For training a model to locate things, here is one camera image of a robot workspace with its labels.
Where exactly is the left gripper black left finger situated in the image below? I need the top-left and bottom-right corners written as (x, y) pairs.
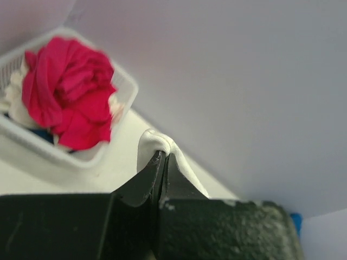
top-left (1, 152), bottom-right (165, 259)

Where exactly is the white t-shirt red print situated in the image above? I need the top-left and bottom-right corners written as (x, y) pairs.
top-left (137, 129), bottom-right (210, 198)

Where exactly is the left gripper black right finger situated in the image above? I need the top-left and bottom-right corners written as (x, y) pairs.
top-left (154, 154), bottom-right (304, 260)

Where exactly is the dark navy garment in basket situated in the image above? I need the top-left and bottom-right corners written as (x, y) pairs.
top-left (1, 112), bottom-right (54, 144)

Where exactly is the blue t-shirt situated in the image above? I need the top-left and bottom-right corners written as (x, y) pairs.
top-left (290, 213), bottom-right (303, 238)

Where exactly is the red pink t-shirt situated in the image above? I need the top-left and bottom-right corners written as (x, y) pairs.
top-left (22, 36), bottom-right (117, 151)

